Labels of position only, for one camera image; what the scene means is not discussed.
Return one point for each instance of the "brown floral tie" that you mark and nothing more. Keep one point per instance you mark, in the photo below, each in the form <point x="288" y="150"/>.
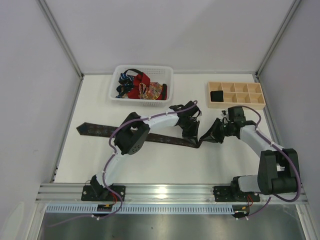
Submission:
<point x="105" y="131"/>

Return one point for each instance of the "colourful patterned tie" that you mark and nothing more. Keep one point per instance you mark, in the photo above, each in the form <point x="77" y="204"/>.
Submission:
<point x="154" y="91"/>

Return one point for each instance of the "blue striped tie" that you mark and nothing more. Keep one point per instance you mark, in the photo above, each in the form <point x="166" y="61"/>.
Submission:
<point x="126" y="84"/>

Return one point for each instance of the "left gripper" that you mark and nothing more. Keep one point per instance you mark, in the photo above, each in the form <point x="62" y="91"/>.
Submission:
<point x="189" y="125"/>

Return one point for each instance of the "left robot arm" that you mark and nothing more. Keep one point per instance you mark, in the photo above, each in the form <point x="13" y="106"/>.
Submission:
<point x="127" y="139"/>

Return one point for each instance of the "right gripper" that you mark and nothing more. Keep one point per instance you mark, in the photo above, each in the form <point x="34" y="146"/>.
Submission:
<point x="220" y="130"/>

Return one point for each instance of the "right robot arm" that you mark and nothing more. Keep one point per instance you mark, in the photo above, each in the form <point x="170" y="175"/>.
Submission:
<point x="278" y="170"/>

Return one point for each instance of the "white slotted cable duct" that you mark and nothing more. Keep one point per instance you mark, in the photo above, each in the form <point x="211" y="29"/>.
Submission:
<point x="184" y="209"/>

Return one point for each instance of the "wooden compartment box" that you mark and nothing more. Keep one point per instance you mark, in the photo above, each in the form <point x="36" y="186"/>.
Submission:
<point x="237" y="93"/>

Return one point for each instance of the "rolled black tie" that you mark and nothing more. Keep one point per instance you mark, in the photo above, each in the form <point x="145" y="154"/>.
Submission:
<point x="217" y="96"/>

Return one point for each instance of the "aluminium mounting rail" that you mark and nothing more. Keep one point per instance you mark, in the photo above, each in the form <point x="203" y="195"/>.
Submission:
<point x="135" y="193"/>

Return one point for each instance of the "white plastic basket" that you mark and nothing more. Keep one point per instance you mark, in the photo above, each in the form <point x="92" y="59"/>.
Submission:
<point x="160" y="74"/>

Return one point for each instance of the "red tie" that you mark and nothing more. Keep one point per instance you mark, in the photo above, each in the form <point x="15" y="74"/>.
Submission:
<point x="141" y="78"/>

